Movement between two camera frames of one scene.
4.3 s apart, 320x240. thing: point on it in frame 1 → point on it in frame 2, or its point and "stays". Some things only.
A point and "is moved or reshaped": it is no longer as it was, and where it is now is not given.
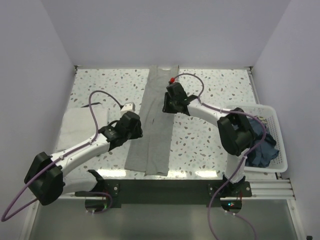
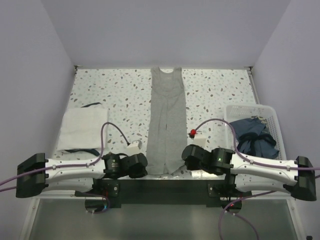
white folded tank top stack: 78,126 stays
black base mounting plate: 168,191 stays
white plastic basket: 279,164 stays
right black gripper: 166,108 → 191,167
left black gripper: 138,132 → 141,172
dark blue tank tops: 261,155 stays
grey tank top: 150,153 is moved or reshaped
